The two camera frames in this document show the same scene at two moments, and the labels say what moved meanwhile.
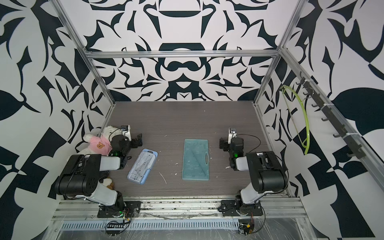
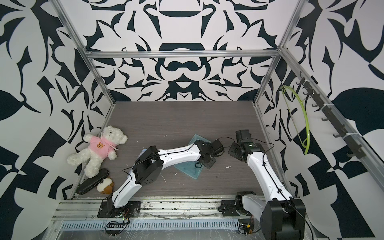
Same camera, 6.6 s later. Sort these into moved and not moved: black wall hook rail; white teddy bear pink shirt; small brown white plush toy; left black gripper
Moved: left black gripper
Not moved: small brown white plush toy; black wall hook rail; white teddy bear pink shirt
